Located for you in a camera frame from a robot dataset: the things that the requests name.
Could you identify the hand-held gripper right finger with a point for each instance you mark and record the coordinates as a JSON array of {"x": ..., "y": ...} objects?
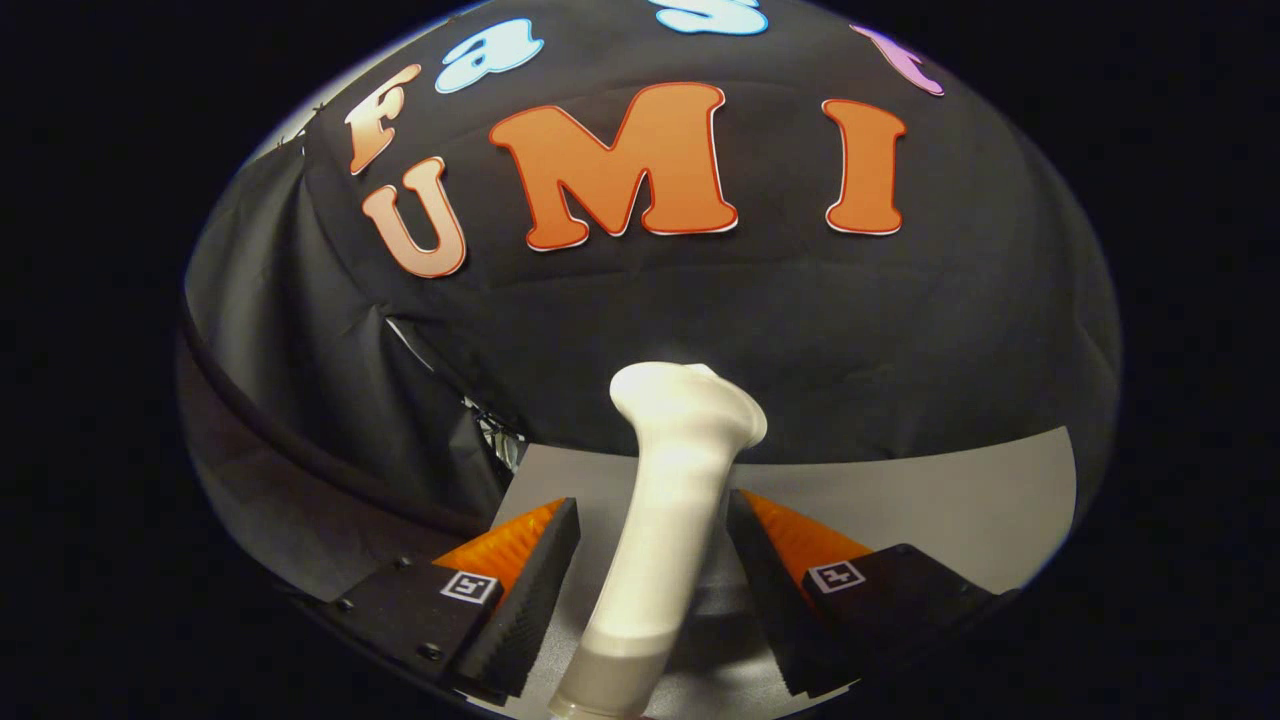
[{"x": 780, "y": 600}]

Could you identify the white garment steamer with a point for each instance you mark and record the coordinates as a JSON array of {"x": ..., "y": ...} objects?
[{"x": 665, "y": 500}]

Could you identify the grey drawer cabinet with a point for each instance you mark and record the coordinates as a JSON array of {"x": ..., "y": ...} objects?
[{"x": 930, "y": 510}]

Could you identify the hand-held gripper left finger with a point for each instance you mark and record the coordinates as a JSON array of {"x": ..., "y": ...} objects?
[{"x": 525, "y": 600}]

